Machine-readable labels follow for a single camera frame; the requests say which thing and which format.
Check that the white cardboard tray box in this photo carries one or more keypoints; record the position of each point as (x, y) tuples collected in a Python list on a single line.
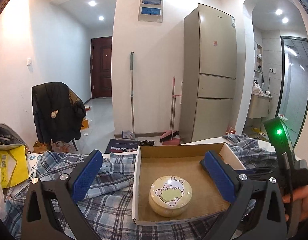
[(181, 162)]

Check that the yellow cardboard box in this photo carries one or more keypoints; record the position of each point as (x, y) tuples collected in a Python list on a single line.
[(13, 165)]

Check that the grey green mop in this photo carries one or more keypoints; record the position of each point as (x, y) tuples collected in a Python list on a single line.
[(132, 92)]

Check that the wall electrical panel box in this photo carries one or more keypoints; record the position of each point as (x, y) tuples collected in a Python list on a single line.
[(151, 11)]

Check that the pink broom with dustpan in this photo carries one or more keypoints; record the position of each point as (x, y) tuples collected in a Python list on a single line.
[(171, 137)]

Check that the white wall switch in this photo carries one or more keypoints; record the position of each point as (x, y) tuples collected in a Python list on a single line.
[(29, 61)]

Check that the red gift bag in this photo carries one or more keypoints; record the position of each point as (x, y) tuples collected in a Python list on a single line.
[(230, 130)]

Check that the orange box on floor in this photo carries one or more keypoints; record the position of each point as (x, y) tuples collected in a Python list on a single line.
[(85, 124)]

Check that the beige bathroom sink cabinet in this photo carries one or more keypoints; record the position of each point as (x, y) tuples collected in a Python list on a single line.
[(259, 106)]

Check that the black jacket on chair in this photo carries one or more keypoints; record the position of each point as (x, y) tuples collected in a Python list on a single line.
[(58, 112)]

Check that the beige three-door refrigerator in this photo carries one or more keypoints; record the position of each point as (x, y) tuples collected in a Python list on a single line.
[(209, 76)]

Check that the dark brown entrance door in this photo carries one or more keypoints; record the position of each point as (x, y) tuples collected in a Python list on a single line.
[(101, 67)]

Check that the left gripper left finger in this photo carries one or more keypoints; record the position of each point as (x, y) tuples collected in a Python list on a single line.
[(39, 218)]

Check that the blue plaid shirt cloth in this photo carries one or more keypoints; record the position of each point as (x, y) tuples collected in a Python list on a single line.
[(108, 204)]

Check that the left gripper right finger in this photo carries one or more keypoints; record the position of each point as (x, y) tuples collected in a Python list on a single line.
[(267, 219)]

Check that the round bunny lid jar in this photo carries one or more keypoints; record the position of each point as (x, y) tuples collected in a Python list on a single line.
[(170, 196)]

